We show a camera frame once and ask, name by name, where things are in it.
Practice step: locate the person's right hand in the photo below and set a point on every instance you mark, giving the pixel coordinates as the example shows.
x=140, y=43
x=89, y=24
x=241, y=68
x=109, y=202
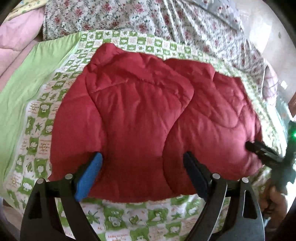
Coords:
x=274, y=204

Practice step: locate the pink blanket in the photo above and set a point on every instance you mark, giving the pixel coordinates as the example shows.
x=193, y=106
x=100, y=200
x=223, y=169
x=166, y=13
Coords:
x=18, y=36

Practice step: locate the green white patterned bedsheet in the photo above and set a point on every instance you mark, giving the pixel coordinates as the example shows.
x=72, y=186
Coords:
x=29, y=103

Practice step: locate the yellow floral quilt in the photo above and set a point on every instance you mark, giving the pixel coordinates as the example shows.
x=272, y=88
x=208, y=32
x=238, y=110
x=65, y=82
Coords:
x=26, y=6

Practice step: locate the white pillow with red dots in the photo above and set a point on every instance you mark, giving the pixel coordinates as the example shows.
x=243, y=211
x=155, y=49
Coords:
x=224, y=10

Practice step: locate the floral rose print duvet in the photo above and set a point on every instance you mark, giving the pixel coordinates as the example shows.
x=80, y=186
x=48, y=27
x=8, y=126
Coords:
x=179, y=21

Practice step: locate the plaid pink pillow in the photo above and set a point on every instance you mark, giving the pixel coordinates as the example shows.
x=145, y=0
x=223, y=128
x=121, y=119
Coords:
x=270, y=84

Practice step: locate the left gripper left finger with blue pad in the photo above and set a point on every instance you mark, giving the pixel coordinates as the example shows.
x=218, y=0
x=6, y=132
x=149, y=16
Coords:
x=41, y=220

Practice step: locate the red quilted puffer jacket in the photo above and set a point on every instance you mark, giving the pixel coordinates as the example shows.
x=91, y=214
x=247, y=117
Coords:
x=142, y=114

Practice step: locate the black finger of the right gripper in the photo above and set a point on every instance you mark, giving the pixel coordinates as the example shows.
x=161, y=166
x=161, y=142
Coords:
x=266, y=155

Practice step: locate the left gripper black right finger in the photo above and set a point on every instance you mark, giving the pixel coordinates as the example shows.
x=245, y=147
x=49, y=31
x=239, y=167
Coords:
x=243, y=219

